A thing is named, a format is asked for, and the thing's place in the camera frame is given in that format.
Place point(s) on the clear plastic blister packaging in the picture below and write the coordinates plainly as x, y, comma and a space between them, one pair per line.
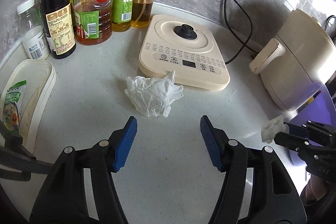
272, 127

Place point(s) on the white air fryer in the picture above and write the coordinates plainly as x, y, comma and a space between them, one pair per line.
296, 62

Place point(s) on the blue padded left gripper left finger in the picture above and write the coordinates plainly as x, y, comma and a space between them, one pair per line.
122, 143

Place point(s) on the cream induction cooker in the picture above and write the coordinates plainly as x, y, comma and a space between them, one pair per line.
186, 48

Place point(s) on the green seasoning packet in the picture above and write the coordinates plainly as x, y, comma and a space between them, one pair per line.
13, 104

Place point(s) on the black corner shelf rack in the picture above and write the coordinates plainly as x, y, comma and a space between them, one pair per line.
15, 156

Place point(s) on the small white-capped jar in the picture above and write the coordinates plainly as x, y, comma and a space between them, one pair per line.
32, 32

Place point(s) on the purple plastic bucket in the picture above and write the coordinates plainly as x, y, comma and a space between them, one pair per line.
319, 118

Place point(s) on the white tissue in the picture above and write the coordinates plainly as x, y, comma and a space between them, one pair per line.
153, 97

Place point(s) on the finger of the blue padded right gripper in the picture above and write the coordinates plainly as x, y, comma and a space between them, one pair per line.
299, 131

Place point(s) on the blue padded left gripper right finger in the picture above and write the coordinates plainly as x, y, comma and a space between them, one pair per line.
212, 142

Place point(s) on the white plastic tray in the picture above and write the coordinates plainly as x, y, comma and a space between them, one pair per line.
40, 78

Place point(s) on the dark soy sauce bottle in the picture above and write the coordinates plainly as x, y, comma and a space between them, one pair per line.
57, 23

